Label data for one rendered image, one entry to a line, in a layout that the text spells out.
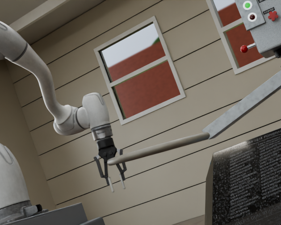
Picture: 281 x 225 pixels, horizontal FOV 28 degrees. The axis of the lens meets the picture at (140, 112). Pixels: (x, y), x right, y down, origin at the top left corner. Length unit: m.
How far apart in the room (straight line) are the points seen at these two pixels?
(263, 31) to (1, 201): 1.20
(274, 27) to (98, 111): 0.82
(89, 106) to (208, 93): 6.55
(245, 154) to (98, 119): 0.68
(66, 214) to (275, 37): 1.07
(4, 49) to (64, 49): 8.20
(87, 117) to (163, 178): 7.06
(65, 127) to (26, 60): 0.43
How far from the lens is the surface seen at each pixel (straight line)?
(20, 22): 9.39
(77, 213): 1.88
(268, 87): 2.32
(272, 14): 2.26
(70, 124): 2.52
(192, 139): 2.26
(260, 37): 2.29
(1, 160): 1.81
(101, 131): 2.44
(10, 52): 2.21
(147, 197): 9.69
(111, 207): 10.14
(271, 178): 2.02
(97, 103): 2.45
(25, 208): 1.78
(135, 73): 9.50
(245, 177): 2.08
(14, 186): 1.80
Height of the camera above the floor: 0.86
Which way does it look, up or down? 7 degrees up
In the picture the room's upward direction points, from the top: 20 degrees counter-clockwise
